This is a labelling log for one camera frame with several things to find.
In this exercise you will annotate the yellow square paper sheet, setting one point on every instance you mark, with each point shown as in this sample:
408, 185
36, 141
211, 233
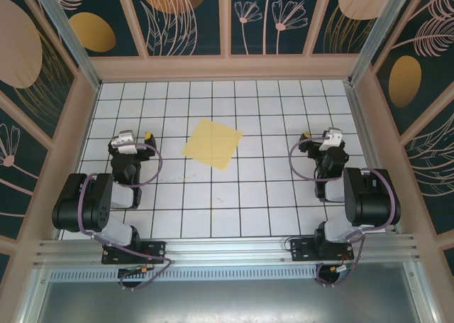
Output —
213, 143

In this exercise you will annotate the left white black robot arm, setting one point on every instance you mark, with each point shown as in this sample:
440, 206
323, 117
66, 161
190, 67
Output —
74, 202

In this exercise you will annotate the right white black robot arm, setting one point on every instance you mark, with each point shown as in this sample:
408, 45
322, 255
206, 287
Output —
372, 198

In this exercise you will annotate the grey metal sheet panel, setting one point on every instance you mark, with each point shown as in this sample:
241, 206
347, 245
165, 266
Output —
227, 305

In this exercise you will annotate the orange power connector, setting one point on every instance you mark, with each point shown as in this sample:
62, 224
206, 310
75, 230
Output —
143, 268
337, 268

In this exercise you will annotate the small green circuit board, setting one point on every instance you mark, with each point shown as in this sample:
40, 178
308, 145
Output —
129, 271

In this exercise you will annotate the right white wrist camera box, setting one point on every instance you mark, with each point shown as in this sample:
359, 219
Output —
331, 139

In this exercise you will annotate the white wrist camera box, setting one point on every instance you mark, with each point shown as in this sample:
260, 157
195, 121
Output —
123, 142
331, 139

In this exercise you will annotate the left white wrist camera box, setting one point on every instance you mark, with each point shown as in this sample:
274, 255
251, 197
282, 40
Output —
123, 142

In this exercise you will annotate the aluminium side rail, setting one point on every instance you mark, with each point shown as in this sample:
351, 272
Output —
361, 124

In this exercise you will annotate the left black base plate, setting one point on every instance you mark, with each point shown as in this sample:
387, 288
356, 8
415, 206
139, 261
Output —
157, 248

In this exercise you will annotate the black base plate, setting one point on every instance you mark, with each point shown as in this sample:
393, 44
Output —
157, 248
301, 250

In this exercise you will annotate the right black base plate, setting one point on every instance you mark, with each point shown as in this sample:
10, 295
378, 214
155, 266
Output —
301, 250

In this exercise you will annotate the aluminium frame post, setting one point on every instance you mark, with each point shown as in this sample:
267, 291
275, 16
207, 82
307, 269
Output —
379, 35
67, 35

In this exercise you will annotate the long aluminium mounting rail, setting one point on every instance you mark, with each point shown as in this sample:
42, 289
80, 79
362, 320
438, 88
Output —
227, 248

